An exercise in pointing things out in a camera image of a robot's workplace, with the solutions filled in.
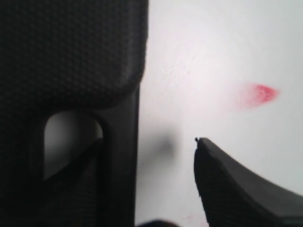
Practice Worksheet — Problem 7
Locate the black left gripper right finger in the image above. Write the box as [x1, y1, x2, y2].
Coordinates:
[194, 138, 303, 227]

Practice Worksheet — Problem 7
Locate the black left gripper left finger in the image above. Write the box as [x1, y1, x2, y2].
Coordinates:
[42, 139, 103, 227]

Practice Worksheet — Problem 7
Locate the black plastic tool case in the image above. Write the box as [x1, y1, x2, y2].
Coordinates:
[0, 0, 149, 227]

